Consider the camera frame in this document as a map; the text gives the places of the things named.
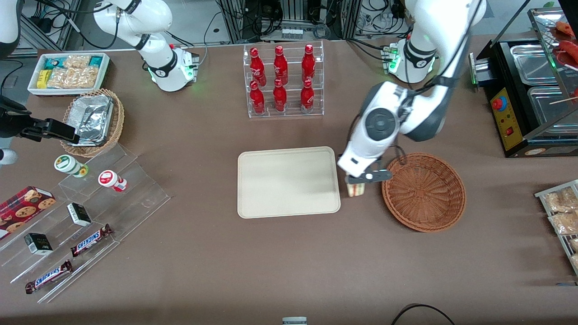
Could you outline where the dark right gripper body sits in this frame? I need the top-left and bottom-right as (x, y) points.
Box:
(0, 96), (33, 139)

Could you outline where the silver foil tray stack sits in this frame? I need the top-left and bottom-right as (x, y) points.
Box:
(66, 94), (114, 146)

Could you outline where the light tan wicker basket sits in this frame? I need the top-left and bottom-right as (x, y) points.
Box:
(60, 88), (125, 158)

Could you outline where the beige plastic tray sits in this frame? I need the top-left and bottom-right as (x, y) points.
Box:
(238, 146), (341, 219)

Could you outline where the brown round wicker basket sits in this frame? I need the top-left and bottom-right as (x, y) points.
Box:
(382, 153), (466, 233)

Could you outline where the tray of packaged snacks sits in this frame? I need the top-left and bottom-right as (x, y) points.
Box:
(535, 179), (578, 277)

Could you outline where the green lid yogurt cup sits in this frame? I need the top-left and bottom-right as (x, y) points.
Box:
(54, 154), (89, 178)

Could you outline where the white rectangular snack bin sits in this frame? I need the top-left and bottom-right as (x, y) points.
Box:
(27, 52), (111, 97)

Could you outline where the large clear cracker bag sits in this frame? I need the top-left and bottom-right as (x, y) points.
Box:
(47, 66), (99, 89)

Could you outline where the red lid yogurt cup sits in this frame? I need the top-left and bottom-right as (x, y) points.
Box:
(98, 170), (128, 193)

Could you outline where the small clear cracker bag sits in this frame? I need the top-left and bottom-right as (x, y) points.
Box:
(63, 55), (91, 69)

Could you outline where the red cola bottle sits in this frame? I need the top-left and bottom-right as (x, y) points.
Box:
(250, 47), (267, 86)
(250, 80), (266, 115)
(300, 79), (315, 113)
(273, 45), (289, 85)
(301, 44), (316, 83)
(273, 79), (288, 112)

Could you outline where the red cookie box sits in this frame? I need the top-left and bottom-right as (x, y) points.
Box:
(0, 186), (57, 240)

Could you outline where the clear acrylic bottle rack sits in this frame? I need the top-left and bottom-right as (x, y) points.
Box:
(243, 40), (325, 119)

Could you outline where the small black carton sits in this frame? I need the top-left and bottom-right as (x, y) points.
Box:
(67, 203), (93, 227)
(24, 232), (54, 256)

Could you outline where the clear acrylic stepped display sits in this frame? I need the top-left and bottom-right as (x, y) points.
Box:
(0, 144), (171, 304)

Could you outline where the brown Snickers bar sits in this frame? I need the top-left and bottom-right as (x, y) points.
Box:
(24, 259), (73, 295)
(70, 223), (114, 258)

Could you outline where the silver box with green light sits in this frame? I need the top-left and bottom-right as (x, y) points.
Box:
(468, 51), (493, 87)

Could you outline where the black food warmer machine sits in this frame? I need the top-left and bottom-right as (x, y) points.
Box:
(470, 7), (578, 158)

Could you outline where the steel warmer pan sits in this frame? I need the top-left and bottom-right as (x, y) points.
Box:
(509, 44), (560, 86)
(527, 86), (578, 137)

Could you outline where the black looped cable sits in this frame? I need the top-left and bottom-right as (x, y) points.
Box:
(390, 303), (457, 325)

